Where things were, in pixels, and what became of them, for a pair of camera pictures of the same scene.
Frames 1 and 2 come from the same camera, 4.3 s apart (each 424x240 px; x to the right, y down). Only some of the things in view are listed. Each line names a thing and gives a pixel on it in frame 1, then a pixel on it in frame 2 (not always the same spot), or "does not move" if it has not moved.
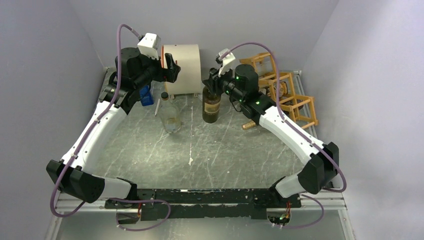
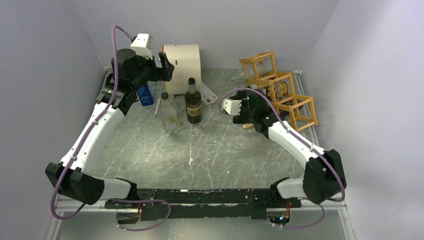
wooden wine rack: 280,86 does not move
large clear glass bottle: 170,114 does not move
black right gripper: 214,80 to 241,118
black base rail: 173,204 does not move
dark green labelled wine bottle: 211,106 to 193,101
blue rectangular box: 146,96 does not move
